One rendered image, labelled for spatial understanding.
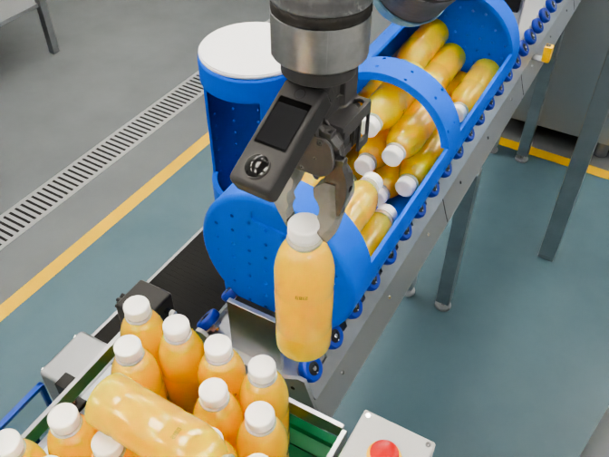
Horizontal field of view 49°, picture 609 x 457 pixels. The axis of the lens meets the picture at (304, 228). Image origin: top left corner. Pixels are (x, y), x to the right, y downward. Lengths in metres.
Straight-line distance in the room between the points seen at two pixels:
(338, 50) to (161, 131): 2.75
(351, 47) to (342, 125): 0.09
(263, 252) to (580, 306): 1.75
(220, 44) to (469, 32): 0.62
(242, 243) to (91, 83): 2.74
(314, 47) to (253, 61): 1.13
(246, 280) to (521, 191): 2.04
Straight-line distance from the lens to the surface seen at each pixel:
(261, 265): 1.10
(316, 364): 1.12
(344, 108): 0.68
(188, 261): 2.43
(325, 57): 0.59
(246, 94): 1.68
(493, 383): 2.34
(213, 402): 0.93
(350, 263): 1.01
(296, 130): 0.62
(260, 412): 0.91
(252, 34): 1.84
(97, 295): 2.60
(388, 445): 0.89
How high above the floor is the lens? 1.89
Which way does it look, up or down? 44 degrees down
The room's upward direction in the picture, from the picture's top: straight up
